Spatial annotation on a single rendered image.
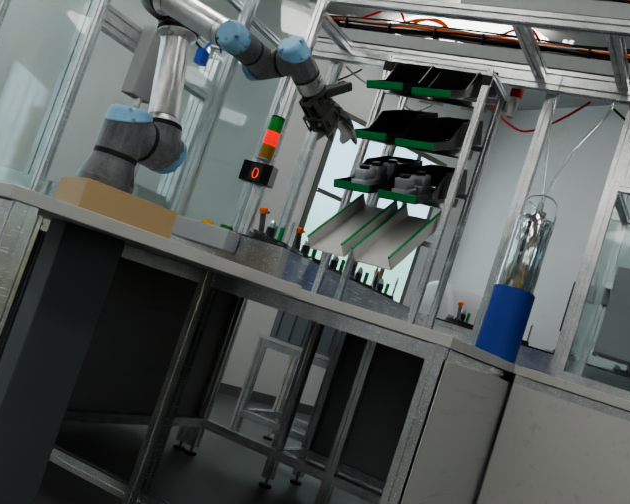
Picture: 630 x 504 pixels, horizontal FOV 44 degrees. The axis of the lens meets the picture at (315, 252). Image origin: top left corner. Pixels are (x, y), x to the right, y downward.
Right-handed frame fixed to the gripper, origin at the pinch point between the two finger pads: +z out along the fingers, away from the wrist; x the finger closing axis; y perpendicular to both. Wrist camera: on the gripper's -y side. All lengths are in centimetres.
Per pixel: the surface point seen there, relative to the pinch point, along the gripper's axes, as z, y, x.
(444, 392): 33, 49, 49
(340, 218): 24.8, 10.3, -5.8
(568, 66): 77, -125, 2
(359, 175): 12.8, 2.1, 1.5
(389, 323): 18, 43, 34
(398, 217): 29.7, 1.9, 9.0
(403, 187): 15.3, 1.5, 15.9
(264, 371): 349, -46, -271
